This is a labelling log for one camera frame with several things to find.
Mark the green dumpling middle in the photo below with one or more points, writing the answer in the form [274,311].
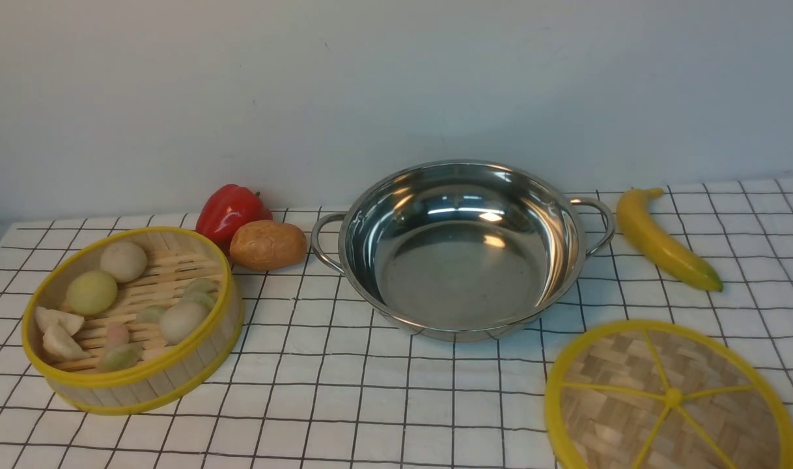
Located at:
[150,315]

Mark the green dumpling front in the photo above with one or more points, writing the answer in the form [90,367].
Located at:
[120,357]

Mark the green dumpling right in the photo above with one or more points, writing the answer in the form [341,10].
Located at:
[201,291]

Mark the red bell pepper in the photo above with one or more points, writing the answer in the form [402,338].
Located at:
[227,210]

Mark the pink small dumpling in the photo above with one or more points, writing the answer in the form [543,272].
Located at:
[116,335]

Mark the yellow-green round bun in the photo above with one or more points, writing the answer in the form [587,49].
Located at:
[92,293]

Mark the stainless steel pot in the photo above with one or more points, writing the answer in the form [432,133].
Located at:
[463,250]

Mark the white dumpling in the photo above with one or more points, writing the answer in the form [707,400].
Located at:
[60,345]
[46,318]

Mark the white bun front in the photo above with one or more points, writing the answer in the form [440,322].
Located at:
[179,321]

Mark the white dumpling lower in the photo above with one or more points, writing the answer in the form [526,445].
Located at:
[60,345]

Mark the brown potato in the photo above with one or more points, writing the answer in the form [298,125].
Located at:
[267,245]

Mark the white round bun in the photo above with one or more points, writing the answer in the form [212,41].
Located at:
[125,261]

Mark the white dumpling upper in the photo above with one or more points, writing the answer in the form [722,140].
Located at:
[46,318]

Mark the bamboo steamer basket yellow rim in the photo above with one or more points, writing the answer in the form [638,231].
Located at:
[165,372]

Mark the woven bamboo steamer lid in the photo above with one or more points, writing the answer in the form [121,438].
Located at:
[650,394]

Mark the green dumpling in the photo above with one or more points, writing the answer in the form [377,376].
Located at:
[120,357]
[201,291]
[150,315]

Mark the yellow banana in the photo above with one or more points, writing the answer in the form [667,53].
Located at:
[662,249]

